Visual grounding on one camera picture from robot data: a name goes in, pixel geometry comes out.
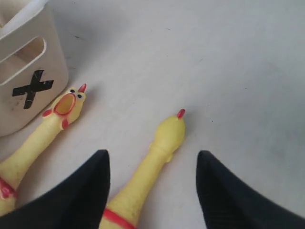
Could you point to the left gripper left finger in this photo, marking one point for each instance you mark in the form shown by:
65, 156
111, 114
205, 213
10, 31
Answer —
77, 202

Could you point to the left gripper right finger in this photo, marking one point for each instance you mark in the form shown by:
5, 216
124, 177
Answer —
229, 203

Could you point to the yellow rubber chicken facing up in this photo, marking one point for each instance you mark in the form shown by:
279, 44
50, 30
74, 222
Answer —
63, 111

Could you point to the yellow rubber chicken face down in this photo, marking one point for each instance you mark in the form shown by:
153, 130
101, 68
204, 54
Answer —
124, 210

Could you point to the cream bin with X mark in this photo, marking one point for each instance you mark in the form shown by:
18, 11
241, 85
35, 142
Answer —
33, 69

